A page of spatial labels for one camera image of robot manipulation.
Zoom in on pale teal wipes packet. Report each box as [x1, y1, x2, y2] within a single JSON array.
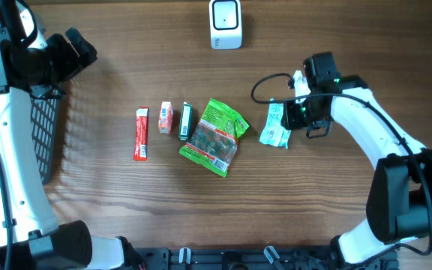
[[259, 103, 291, 149]]

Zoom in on green snack bag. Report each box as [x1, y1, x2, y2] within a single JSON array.
[[179, 98, 250, 177]]

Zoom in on dark green small box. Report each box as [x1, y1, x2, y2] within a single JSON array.
[[178, 102, 192, 141]]

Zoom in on red Kleenex tissue pack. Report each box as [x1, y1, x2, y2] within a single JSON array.
[[158, 101, 173, 134]]

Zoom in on red stick packet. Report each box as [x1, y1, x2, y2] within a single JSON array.
[[133, 106, 149, 161]]

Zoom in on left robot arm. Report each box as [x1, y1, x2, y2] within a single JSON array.
[[0, 1, 146, 269]]

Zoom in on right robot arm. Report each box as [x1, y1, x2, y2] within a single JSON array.
[[281, 52, 432, 268]]

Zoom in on white barcode scanner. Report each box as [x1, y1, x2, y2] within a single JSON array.
[[208, 0, 242, 50]]

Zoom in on black right camera cable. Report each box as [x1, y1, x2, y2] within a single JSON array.
[[250, 72, 432, 257]]

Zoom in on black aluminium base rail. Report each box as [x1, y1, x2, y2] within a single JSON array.
[[125, 245, 400, 270]]

